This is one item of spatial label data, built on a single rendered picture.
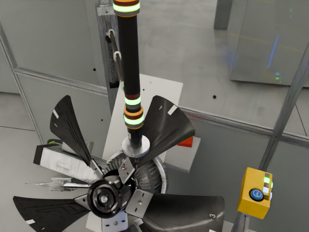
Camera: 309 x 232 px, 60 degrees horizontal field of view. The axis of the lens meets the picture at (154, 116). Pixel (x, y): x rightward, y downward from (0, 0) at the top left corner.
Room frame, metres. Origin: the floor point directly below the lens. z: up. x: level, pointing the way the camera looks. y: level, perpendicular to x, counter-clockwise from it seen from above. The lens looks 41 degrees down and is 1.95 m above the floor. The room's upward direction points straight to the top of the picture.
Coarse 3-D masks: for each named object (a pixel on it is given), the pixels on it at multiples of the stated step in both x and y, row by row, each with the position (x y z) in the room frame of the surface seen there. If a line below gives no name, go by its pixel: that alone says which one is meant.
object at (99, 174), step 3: (93, 162) 0.55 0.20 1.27; (90, 165) 0.58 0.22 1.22; (93, 165) 0.56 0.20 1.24; (96, 165) 0.54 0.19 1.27; (93, 168) 0.57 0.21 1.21; (99, 171) 0.53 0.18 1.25; (96, 174) 0.56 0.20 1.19; (99, 174) 0.54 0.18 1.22; (102, 174) 0.52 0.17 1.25; (99, 177) 0.55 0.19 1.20; (102, 177) 0.53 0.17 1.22
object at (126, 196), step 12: (108, 180) 0.48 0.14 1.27; (120, 180) 0.51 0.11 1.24; (132, 180) 0.54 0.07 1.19; (96, 192) 0.46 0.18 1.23; (108, 192) 0.46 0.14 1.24; (120, 192) 0.45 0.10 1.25; (132, 192) 0.51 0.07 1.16; (96, 204) 0.44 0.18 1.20; (108, 204) 0.44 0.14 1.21; (120, 204) 0.43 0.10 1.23; (108, 216) 0.41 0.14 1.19
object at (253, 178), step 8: (248, 168) 0.68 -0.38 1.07; (248, 176) 0.64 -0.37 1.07; (256, 176) 0.64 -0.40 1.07; (264, 176) 0.64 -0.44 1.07; (248, 184) 0.60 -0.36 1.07; (256, 184) 0.60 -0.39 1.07; (240, 192) 0.61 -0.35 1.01; (248, 192) 0.57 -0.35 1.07; (264, 192) 0.57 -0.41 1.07; (240, 200) 0.55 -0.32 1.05; (248, 200) 0.54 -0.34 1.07; (256, 200) 0.53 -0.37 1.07; (264, 200) 0.54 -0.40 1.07; (240, 208) 0.54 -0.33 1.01; (248, 208) 0.53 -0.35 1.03; (256, 208) 0.52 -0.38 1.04; (264, 208) 0.51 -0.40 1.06; (256, 216) 0.52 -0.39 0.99; (264, 216) 0.51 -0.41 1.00
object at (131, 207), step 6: (138, 192) 0.50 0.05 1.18; (144, 192) 0.50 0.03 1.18; (132, 198) 0.47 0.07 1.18; (138, 198) 0.47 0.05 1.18; (144, 198) 0.47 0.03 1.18; (150, 198) 0.47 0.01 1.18; (132, 204) 0.45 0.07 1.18; (138, 204) 0.45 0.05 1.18; (144, 204) 0.45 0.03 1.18; (126, 210) 0.43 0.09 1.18; (132, 210) 0.43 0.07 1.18; (138, 210) 0.43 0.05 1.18; (144, 210) 0.43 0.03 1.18; (138, 216) 0.41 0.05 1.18
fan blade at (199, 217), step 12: (156, 204) 0.45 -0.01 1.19; (168, 204) 0.45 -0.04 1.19; (180, 204) 0.45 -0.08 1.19; (192, 204) 0.44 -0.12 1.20; (204, 204) 0.44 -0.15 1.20; (216, 204) 0.44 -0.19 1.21; (144, 216) 0.41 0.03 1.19; (156, 216) 0.41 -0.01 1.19; (168, 216) 0.41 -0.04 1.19; (180, 216) 0.41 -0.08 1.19; (192, 216) 0.41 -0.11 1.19; (204, 216) 0.41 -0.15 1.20; (156, 228) 0.38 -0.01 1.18; (168, 228) 0.37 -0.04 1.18; (180, 228) 0.37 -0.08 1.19; (192, 228) 0.37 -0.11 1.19; (204, 228) 0.37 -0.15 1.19; (216, 228) 0.37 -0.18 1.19
